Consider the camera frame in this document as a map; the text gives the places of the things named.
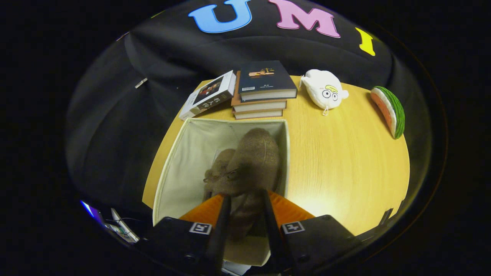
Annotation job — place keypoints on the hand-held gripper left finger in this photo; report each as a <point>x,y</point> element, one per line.
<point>220,234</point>

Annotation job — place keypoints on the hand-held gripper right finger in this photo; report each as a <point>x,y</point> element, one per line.
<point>274,237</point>

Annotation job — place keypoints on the brown fuzzy shoe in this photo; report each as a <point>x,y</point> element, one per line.
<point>257,161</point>
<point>220,163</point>

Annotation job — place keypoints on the cream fabric storage box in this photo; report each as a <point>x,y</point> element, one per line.
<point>184,165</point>

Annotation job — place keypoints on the thin brown book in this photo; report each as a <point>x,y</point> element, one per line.
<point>259,114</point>

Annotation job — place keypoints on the brown cover book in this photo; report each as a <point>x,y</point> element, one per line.
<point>261,106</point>

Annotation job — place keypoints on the glowing computer screen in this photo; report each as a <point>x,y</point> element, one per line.
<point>90,211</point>

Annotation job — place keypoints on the white portrait cover book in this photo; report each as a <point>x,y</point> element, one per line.
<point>209,94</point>

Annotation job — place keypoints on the white plush toy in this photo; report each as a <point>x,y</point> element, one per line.
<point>322,90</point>

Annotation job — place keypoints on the dark blue cover book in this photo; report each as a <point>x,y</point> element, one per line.
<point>264,76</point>

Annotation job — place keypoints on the silver metal clip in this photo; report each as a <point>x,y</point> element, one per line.
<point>140,82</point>

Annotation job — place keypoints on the watermelon slice plush toy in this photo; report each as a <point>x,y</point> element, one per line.
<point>395,111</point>

